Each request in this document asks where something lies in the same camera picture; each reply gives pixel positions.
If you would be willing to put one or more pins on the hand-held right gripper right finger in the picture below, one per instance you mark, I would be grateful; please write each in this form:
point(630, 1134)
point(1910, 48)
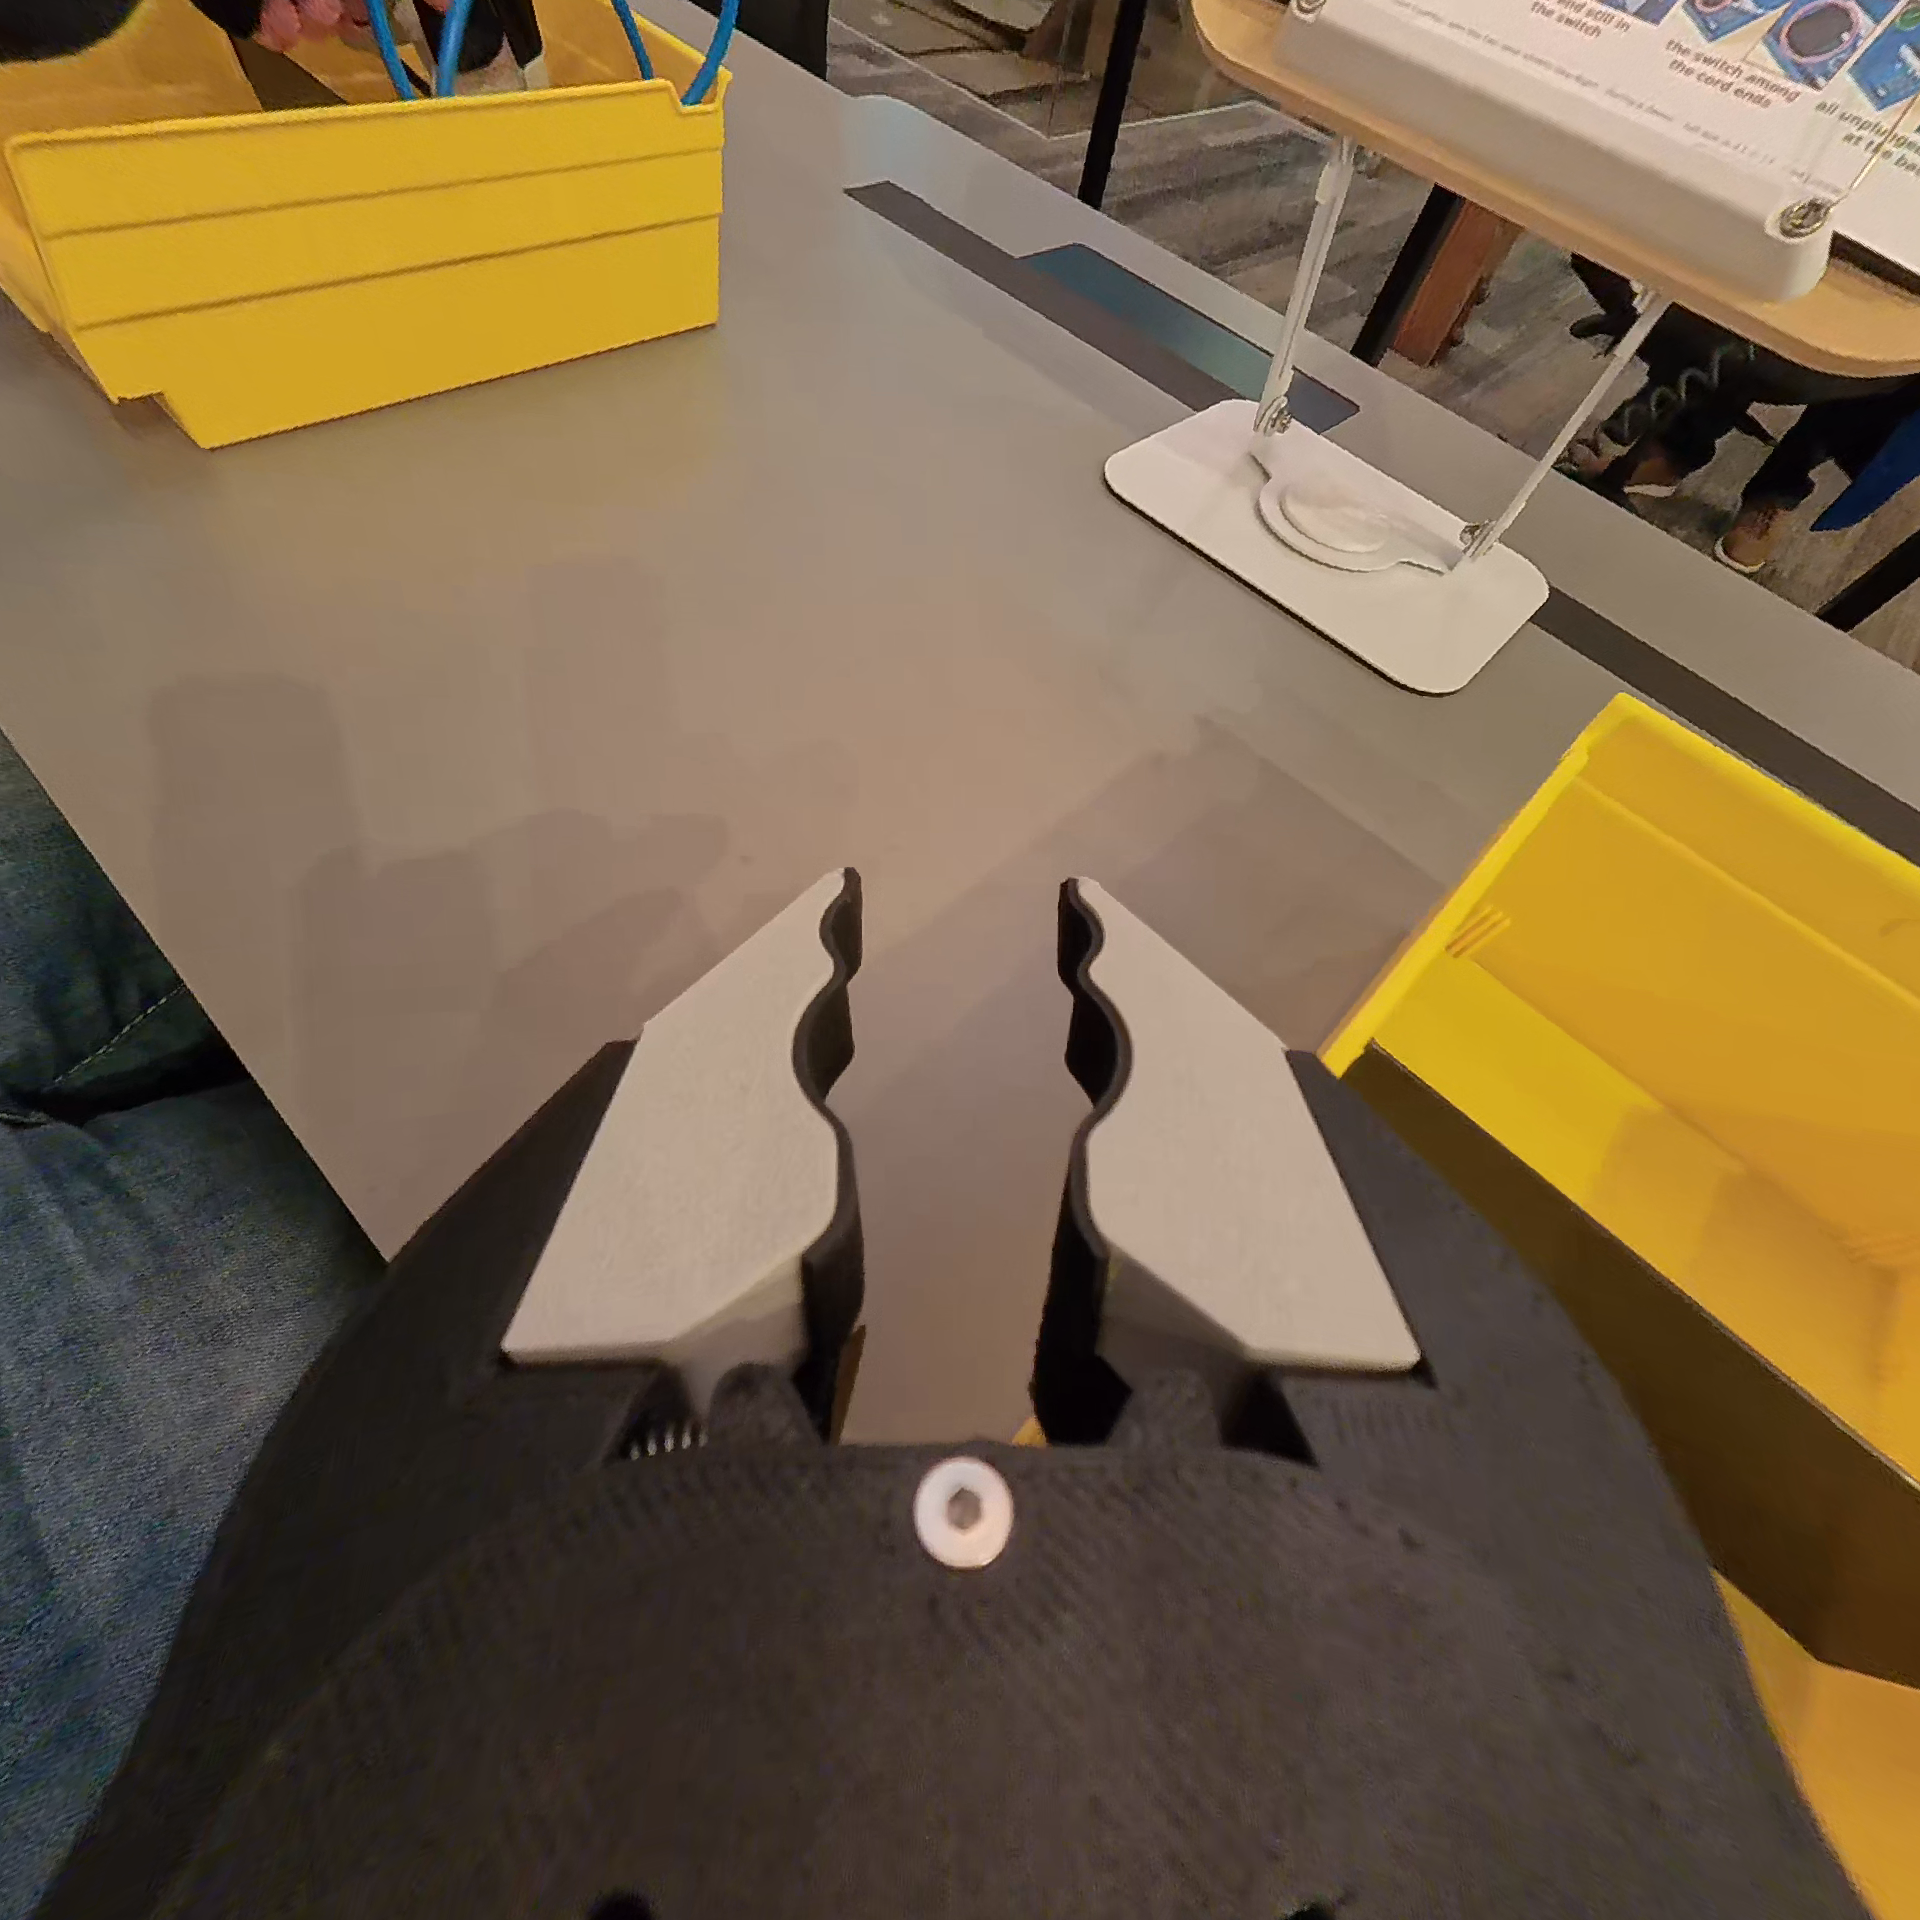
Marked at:
point(1230, 1202)

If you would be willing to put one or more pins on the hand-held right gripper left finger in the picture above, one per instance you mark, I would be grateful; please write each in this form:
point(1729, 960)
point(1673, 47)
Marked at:
point(691, 1184)

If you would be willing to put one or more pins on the person's left forearm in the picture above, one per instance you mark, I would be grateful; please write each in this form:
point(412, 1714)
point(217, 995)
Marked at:
point(91, 19)

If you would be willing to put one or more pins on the person's left hand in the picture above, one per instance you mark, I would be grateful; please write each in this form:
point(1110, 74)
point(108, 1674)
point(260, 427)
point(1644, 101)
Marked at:
point(300, 19)

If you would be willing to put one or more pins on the empty yellow plastic bin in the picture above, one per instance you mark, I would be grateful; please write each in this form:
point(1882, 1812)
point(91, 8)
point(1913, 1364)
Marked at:
point(1695, 960)

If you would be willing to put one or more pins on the person's jeans leg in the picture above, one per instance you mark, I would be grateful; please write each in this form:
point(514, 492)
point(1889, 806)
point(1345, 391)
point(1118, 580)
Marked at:
point(119, 1349)

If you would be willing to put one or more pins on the white folding stand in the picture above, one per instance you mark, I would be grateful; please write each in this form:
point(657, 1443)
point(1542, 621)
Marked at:
point(1425, 600)

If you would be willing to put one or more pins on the wooden table leg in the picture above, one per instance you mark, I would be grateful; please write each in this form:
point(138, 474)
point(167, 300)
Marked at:
point(1465, 277)

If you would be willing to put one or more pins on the wooden board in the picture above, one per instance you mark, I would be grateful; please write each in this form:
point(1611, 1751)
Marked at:
point(1682, 293)

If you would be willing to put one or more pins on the white instruction sign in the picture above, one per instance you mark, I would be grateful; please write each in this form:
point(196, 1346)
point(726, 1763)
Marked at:
point(1500, 136)

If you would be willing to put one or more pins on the black pole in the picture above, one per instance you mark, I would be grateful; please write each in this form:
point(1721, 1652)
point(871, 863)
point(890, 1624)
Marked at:
point(1103, 107)

